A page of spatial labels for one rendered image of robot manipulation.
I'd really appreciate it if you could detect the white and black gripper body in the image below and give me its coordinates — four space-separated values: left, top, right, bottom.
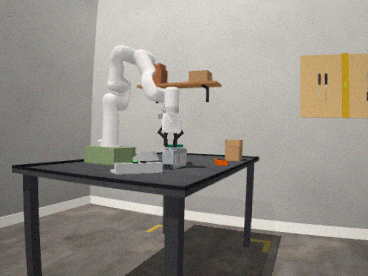
161 112 182 133

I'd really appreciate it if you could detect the light grey panel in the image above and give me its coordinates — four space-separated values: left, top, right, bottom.
111 161 163 174

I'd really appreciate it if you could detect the small brown cardboard box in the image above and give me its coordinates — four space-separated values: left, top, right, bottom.
225 139 243 161

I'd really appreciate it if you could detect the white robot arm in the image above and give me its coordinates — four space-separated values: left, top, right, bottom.
98 45 179 147

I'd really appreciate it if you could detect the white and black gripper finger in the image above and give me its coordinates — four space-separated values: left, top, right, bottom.
173 129 184 147
157 126 168 147

